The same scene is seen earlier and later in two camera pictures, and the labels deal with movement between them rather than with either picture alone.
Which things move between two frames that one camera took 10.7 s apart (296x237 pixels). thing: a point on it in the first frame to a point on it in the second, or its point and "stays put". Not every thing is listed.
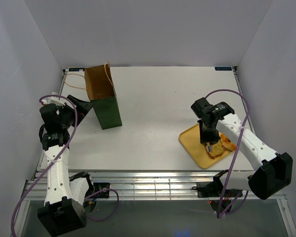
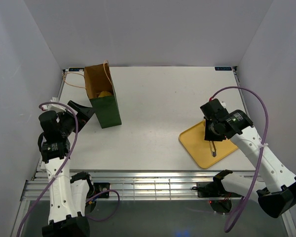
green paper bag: x=101 y=87 stays put
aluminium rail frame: x=136 y=185 stays put
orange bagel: x=226 y=142 to x=104 y=93
